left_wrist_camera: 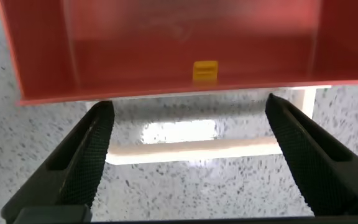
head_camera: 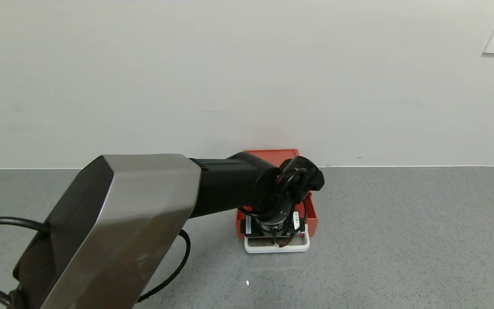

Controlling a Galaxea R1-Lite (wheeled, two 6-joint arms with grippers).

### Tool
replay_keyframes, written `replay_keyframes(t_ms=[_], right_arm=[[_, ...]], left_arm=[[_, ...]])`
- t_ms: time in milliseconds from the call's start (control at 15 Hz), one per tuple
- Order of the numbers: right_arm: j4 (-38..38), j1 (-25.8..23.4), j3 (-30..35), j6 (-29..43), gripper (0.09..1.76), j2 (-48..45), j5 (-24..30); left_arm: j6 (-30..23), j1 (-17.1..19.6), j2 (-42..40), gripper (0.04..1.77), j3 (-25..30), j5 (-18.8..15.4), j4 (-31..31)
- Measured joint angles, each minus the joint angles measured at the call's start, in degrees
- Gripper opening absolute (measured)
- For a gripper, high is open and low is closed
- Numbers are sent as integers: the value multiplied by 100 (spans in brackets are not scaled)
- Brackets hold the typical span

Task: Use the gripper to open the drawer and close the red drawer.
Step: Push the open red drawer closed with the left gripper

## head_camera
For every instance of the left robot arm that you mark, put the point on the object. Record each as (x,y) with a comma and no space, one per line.
(144,214)

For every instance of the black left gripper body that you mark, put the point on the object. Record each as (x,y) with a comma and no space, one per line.
(274,226)

